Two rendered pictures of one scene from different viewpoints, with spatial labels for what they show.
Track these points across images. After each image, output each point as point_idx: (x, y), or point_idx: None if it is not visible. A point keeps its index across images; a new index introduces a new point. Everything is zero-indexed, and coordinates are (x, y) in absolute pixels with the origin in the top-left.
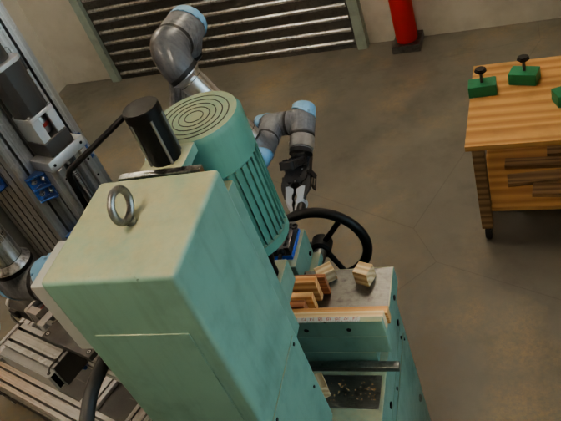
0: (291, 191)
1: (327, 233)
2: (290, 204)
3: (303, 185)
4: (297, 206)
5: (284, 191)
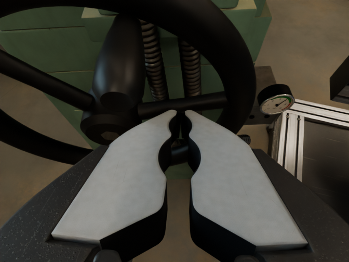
0: (210, 189)
1: (61, 81)
2: (200, 126)
3: (72, 232)
4: (128, 47)
5: (292, 196)
